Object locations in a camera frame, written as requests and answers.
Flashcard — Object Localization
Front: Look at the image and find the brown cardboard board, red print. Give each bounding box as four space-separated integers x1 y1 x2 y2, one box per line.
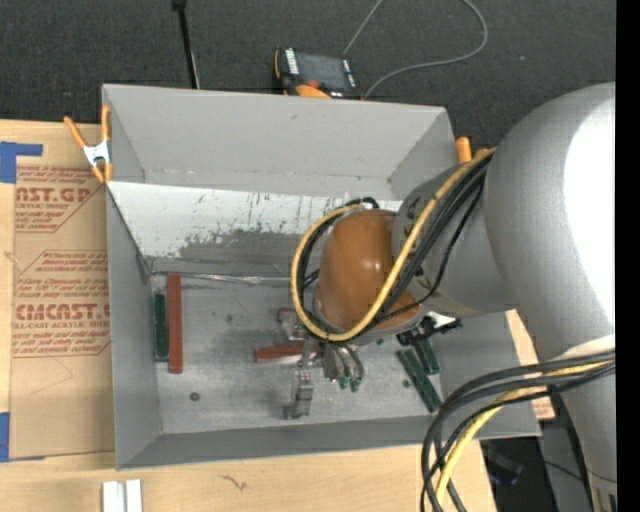
0 118 557 464

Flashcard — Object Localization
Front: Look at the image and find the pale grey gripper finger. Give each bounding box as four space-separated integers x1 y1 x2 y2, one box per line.
302 371 316 419
288 372 305 420

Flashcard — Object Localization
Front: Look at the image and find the black cylinder on white bracket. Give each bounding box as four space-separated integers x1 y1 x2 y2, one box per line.
396 313 462 347

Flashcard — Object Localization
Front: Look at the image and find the dark green flat block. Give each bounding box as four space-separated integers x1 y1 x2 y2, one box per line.
396 348 445 414
152 291 170 362
415 338 442 376

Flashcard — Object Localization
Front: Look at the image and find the red-brown flat block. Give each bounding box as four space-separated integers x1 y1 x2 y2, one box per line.
166 273 185 375
252 341 321 364

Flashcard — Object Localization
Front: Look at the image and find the grey metal bin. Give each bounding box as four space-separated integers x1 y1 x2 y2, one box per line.
101 83 544 472

